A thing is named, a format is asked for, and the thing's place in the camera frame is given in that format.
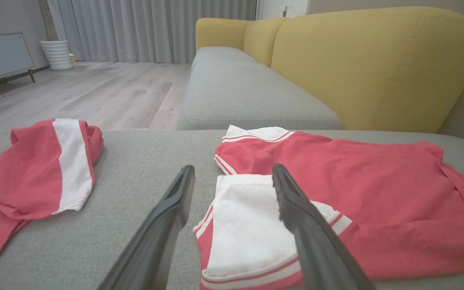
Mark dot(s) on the brown plant trunk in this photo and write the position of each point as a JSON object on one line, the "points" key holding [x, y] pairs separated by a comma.
{"points": [[48, 20]]}

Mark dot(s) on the white low cabinet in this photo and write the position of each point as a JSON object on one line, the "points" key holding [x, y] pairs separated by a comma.
{"points": [[2, 54]]}

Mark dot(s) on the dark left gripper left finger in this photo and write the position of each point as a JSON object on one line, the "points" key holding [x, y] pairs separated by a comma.
{"points": [[155, 241]]}

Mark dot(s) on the white ribbed planter pot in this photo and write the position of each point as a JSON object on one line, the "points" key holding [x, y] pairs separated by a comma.
{"points": [[56, 54]]}

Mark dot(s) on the grey pleated curtain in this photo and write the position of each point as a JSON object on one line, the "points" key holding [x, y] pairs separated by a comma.
{"points": [[155, 28]]}

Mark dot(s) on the grey sofa seat cushion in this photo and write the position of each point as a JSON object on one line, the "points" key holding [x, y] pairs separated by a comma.
{"points": [[248, 96], [220, 54]]}

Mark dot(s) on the small yellow sofa backrest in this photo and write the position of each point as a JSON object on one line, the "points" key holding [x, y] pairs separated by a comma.
{"points": [[220, 32], [262, 38]]}

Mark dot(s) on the red basketball jersey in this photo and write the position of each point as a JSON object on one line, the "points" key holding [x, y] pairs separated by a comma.
{"points": [[385, 201]]}

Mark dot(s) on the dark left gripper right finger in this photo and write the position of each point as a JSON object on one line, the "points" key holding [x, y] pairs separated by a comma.
{"points": [[316, 241]]}

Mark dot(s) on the red shorts with white stripe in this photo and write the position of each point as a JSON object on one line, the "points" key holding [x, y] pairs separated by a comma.
{"points": [[30, 173]]}

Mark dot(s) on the large yellow sofa backrest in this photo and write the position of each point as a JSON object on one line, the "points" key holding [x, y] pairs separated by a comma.
{"points": [[369, 68]]}

